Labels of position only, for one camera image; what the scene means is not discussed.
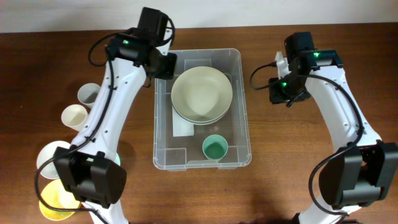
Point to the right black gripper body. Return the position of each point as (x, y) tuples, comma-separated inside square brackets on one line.
[(288, 91)]

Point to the cream plastic cup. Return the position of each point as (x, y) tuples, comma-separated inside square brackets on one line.
[(74, 117)]

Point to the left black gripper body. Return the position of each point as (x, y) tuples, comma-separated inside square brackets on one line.
[(168, 65)]

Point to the grey plastic cup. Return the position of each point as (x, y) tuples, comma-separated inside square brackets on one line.
[(87, 94)]

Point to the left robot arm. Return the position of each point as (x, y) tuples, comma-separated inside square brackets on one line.
[(87, 169)]

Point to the yellow small bowl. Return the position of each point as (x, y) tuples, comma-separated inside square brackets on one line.
[(56, 196)]

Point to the mint green plastic cup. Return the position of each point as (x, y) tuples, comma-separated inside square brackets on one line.
[(215, 147)]

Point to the white small bowl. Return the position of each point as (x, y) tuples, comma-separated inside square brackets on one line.
[(49, 171)]

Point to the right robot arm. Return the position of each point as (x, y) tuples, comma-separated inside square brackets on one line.
[(362, 167)]

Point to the mint green small bowl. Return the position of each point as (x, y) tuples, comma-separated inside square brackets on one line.
[(117, 160)]

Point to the cream large bowl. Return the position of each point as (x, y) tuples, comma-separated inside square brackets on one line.
[(202, 85), (201, 113)]

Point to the clear plastic storage bin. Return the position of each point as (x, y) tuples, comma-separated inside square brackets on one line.
[(181, 153)]

